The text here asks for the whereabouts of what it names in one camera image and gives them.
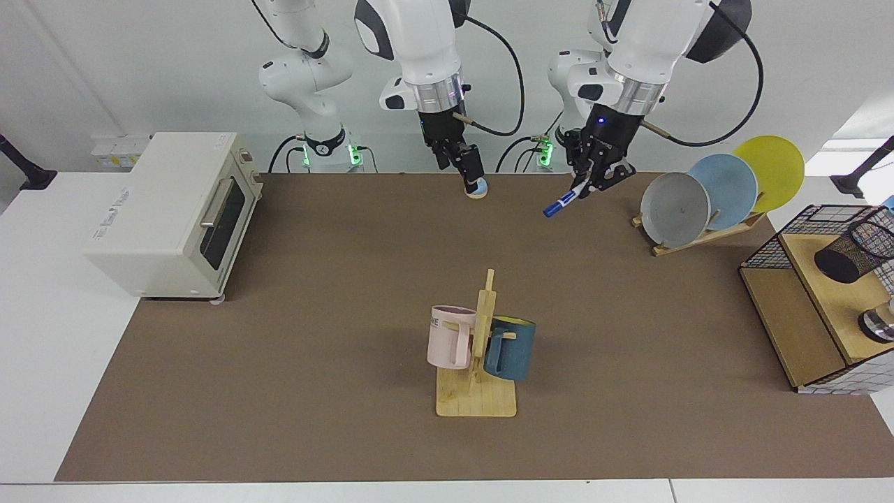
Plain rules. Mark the small blue round bell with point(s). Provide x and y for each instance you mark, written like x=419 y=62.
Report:
x=479 y=192

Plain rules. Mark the pale toaster oven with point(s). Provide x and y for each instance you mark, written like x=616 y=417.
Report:
x=160 y=209

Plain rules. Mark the brown table cloth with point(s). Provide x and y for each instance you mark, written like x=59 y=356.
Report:
x=314 y=391

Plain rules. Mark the yellow plate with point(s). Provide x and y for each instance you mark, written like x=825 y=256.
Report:
x=779 y=168

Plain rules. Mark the pink mug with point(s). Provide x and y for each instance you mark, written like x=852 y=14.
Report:
x=443 y=342

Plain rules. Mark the light blue plate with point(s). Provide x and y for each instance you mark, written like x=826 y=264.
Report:
x=733 y=192

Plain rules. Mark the round silver metal thing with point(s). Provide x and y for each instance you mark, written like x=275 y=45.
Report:
x=876 y=325

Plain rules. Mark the white wall socket box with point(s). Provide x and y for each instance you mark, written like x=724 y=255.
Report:
x=119 y=154

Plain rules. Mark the blue and white marker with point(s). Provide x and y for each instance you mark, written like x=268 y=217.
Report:
x=559 y=207

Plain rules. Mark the wooden cup stand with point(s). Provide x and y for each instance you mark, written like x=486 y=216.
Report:
x=475 y=402

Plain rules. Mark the black mesh pen holder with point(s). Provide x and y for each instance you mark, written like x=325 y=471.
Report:
x=841 y=262

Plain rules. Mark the wooden plate rack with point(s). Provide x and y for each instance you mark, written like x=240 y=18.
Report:
x=698 y=241

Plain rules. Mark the grey plate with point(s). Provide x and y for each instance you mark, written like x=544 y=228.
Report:
x=674 y=209

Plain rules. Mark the dark blue mug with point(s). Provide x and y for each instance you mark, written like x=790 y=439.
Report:
x=517 y=353

